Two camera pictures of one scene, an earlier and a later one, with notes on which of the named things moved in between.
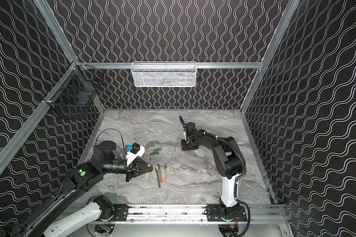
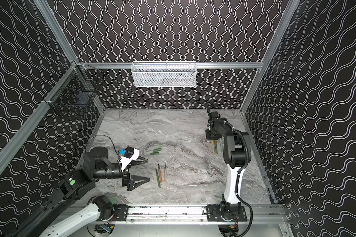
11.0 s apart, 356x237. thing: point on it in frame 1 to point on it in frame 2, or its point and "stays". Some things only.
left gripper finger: x=139 y=167 to x=136 y=181
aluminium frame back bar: x=200 y=65 stays
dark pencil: x=165 y=173 stays
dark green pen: x=158 y=180 stays
